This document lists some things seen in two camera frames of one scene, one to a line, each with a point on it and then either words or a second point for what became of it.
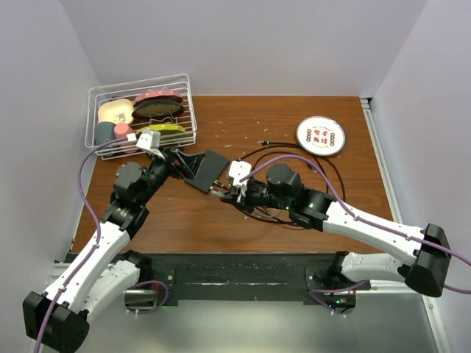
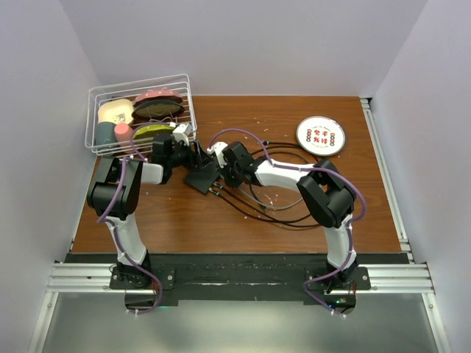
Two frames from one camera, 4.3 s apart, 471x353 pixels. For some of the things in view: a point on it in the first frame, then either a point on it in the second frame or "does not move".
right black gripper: [246, 204] -> [232, 184]
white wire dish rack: [149, 115] does not move
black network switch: [209, 171] does not move
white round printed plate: [321, 136] does not move
